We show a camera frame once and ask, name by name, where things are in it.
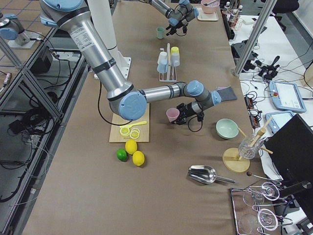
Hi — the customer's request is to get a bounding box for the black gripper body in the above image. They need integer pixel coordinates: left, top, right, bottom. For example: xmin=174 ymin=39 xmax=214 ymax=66
xmin=182 ymin=102 xmax=203 ymax=118
xmin=171 ymin=22 xmax=188 ymax=32

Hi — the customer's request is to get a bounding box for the pink plastic cup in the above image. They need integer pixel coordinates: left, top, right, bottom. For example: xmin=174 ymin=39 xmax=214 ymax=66
xmin=166 ymin=108 xmax=180 ymax=122

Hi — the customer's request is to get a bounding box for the sage green cup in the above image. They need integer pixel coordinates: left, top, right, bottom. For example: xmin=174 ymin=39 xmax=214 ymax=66
xmin=156 ymin=27 xmax=165 ymax=39

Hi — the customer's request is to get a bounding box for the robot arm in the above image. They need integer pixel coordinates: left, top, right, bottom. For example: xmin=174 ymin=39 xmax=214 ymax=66
xmin=40 ymin=0 xmax=222 ymax=121
xmin=139 ymin=0 xmax=199 ymax=37

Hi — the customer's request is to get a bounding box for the yellow cup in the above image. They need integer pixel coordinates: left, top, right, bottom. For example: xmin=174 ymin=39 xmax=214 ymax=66
xmin=170 ymin=47 xmax=179 ymax=59

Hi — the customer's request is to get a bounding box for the grey cup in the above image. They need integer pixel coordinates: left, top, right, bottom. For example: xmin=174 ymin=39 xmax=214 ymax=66
xmin=170 ymin=52 xmax=180 ymax=67

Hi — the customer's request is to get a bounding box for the white cup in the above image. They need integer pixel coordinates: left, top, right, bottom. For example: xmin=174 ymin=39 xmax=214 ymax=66
xmin=157 ymin=51 xmax=168 ymax=65

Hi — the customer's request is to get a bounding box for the light blue cup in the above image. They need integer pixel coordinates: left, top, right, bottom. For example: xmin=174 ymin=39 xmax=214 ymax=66
xmin=157 ymin=62 xmax=168 ymax=74

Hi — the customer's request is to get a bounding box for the cream plastic tray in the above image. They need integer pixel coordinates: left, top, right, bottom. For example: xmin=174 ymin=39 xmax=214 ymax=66
xmin=197 ymin=8 xmax=219 ymax=22

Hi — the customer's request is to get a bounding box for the pink bowl with ice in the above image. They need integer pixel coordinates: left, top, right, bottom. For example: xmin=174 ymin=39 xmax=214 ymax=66
xmin=201 ymin=0 xmax=220 ymax=14

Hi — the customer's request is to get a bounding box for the mint green bowl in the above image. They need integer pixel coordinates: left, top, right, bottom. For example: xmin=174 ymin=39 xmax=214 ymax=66
xmin=216 ymin=118 xmax=239 ymax=140

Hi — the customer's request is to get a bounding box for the grey folded cloth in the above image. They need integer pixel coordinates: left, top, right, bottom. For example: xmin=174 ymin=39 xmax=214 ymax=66
xmin=216 ymin=86 xmax=238 ymax=102

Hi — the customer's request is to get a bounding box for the bamboo cutting board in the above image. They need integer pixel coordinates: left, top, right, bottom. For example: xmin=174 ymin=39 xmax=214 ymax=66
xmin=109 ymin=104 xmax=150 ymax=143

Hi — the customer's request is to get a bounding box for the lemon slice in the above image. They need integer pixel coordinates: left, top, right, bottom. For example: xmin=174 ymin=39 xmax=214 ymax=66
xmin=119 ymin=127 xmax=131 ymax=137
xmin=129 ymin=128 xmax=140 ymax=140

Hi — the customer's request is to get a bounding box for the yellow plastic knife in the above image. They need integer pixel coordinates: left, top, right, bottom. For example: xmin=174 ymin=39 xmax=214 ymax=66
xmin=120 ymin=121 xmax=147 ymax=128

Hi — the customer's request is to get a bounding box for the yellow lemon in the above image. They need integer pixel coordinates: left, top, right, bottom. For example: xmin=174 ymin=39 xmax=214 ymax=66
xmin=132 ymin=150 xmax=145 ymax=166
xmin=125 ymin=139 xmax=137 ymax=155

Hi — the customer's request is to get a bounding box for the steel ice scoop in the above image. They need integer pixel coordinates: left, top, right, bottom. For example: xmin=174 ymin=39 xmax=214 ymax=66
xmin=187 ymin=165 xmax=236 ymax=185

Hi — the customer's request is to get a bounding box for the wooden mug tree stand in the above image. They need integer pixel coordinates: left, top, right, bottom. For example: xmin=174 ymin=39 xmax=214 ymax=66
xmin=223 ymin=118 xmax=273 ymax=173

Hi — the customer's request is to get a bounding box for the green lime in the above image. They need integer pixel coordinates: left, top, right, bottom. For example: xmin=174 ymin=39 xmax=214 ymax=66
xmin=116 ymin=148 xmax=128 ymax=162

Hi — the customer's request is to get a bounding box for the crystal glass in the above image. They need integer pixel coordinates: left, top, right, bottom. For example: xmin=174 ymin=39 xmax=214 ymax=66
xmin=238 ymin=135 xmax=264 ymax=160

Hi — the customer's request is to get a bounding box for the teach pendant tablet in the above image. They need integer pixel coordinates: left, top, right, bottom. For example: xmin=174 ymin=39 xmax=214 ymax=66
xmin=269 ymin=81 xmax=307 ymax=113
xmin=265 ymin=110 xmax=295 ymax=134

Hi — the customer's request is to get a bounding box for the black monitor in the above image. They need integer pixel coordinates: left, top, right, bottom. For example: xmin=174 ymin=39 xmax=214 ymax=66
xmin=265 ymin=114 xmax=313 ymax=183

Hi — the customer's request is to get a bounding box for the white wire cup rack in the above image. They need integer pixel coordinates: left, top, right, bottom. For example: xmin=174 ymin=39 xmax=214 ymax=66
xmin=157 ymin=43 xmax=177 ymax=82

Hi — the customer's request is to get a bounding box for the aluminium frame post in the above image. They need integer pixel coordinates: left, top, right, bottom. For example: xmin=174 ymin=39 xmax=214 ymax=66
xmin=233 ymin=0 xmax=277 ymax=77

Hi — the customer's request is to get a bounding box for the wire glass rack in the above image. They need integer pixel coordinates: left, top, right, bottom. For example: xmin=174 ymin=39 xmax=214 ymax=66
xmin=229 ymin=182 xmax=293 ymax=235

